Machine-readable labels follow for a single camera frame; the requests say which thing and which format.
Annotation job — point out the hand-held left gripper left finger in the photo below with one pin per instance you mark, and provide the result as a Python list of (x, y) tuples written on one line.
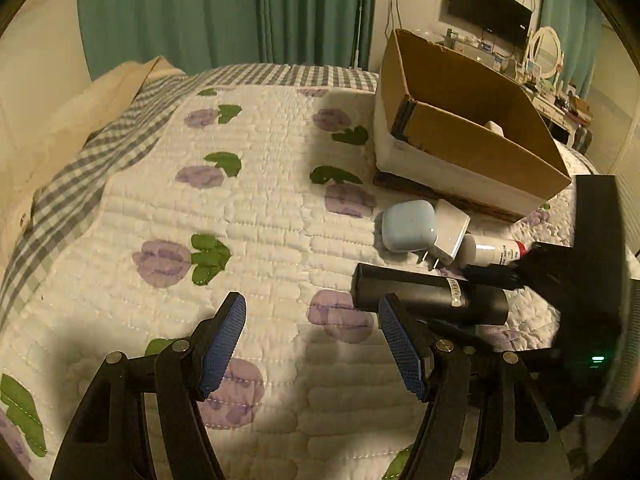
[(224, 347)]

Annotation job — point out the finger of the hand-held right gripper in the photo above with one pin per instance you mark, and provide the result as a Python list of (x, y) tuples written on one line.
[(500, 347), (492, 276)]

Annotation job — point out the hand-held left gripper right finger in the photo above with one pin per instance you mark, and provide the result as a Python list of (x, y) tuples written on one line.
[(402, 352)]

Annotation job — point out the black cylindrical bottle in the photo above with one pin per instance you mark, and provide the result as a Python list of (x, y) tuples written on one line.
[(415, 290)]

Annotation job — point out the brown cardboard box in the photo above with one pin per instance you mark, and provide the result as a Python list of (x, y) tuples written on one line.
[(450, 180)]

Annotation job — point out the white bottle with red cap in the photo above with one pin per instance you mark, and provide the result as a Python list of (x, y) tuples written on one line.
[(482, 250)]

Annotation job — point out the white charger plug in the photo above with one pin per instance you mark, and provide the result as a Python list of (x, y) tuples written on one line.
[(450, 230)]

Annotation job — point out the light blue earbuds case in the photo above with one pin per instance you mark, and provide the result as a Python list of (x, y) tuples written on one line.
[(405, 225)]

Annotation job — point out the small white item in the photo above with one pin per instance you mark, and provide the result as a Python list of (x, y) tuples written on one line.
[(495, 127)]

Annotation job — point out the white floral quilt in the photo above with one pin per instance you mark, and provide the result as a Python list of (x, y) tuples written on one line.
[(250, 200)]

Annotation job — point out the white dressing table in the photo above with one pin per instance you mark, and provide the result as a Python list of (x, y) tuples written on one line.
[(560, 110)]

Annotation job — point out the white oval mirror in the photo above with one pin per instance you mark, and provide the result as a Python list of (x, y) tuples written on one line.
[(545, 52)]

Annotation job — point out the narrow green curtain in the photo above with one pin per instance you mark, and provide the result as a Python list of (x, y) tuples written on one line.
[(570, 25)]

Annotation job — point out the black flat television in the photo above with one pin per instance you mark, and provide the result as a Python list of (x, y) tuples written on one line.
[(487, 7)]

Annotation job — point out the beige pillow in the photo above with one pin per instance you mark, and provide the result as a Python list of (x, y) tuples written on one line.
[(65, 125)]

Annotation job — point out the white pole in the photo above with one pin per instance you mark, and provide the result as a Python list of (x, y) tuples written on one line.
[(357, 20)]

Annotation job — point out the wide green curtain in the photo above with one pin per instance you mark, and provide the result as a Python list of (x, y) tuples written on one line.
[(200, 15)]

